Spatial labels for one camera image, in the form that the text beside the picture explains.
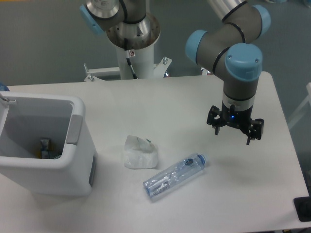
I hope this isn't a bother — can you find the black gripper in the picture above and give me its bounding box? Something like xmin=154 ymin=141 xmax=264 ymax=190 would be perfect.
xmin=207 ymin=103 xmax=264 ymax=145

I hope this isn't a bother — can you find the clear plastic bottle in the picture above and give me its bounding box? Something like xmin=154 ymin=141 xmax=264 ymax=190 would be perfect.
xmin=143 ymin=153 xmax=209 ymax=202

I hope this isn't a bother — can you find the white tissue paper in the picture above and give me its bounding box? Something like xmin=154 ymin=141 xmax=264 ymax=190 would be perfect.
xmin=123 ymin=135 xmax=158 ymax=169

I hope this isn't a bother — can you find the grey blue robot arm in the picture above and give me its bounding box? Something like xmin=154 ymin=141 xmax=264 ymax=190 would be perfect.
xmin=80 ymin=0 xmax=271 ymax=141

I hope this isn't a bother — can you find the trash package inside bin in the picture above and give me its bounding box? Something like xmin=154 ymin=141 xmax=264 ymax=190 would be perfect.
xmin=36 ymin=138 xmax=62 ymax=159

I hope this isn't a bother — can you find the white trash can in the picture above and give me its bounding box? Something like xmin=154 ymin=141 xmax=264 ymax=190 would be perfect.
xmin=0 ymin=91 xmax=96 ymax=196

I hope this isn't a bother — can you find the black device at table corner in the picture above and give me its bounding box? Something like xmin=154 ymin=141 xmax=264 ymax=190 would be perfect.
xmin=293 ymin=196 xmax=311 ymax=222

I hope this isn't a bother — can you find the blue object at left edge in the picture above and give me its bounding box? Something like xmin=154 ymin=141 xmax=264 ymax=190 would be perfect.
xmin=0 ymin=83 xmax=10 ymax=92

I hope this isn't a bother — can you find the white frame at right edge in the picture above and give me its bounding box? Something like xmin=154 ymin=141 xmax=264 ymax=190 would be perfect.
xmin=287 ymin=83 xmax=311 ymax=130

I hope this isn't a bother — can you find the black cable on pedestal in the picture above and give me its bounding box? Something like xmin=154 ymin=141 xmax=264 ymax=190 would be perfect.
xmin=123 ymin=37 xmax=139 ymax=80

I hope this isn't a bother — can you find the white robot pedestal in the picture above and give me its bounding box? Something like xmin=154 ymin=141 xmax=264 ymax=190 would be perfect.
xmin=84 ymin=14 xmax=173 ymax=82

